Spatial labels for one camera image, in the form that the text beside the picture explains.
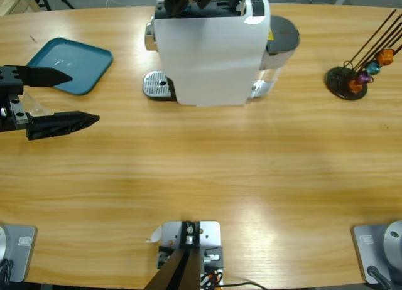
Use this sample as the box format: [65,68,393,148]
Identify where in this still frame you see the black chair legs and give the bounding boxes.
[30,0,76,11]

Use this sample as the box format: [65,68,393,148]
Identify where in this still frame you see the clear water tank grey lid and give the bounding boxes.
[259,15,301,83]

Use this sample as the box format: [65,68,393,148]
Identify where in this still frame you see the clear drinking glass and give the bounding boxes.
[21,94,54,117]

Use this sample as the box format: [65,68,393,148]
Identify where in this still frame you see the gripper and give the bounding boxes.
[0,65,101,141]

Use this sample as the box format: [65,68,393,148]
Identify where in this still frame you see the teal plastic tray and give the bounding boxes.
[26,37,114,96]

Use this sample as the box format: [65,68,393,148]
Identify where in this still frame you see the orange wire bundle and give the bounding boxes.
[200,269,222,286]

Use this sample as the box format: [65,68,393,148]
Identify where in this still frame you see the white capsule coffee machine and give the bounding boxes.
[143,0,279,108]

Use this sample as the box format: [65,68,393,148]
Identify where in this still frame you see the small teal coffee capsule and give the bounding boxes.
[366,61,382,77]

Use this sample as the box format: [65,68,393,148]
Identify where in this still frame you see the black mount cable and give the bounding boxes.
[219,281,268,290]

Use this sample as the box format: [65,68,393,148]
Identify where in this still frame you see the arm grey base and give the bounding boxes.
[350,220,402,284]
[0,224,38,284]

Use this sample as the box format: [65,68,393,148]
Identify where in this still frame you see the white camera mount dark post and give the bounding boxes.
[144,220,224,290]

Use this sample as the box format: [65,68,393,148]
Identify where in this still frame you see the black base cable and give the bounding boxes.
[366,264,393,290]

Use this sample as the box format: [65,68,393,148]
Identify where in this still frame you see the white paper tag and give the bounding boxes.
[144,225,163,244]

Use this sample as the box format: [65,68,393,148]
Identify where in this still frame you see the purple coffee capsule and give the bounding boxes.
[356,70,373,85]

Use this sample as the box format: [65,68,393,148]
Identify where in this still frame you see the black capsule holder stand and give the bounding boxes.
[325,9,402,101]

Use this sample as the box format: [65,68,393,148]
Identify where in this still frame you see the orange coffee capsule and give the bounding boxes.
[347,78,362,95]
[376,48,395,67]

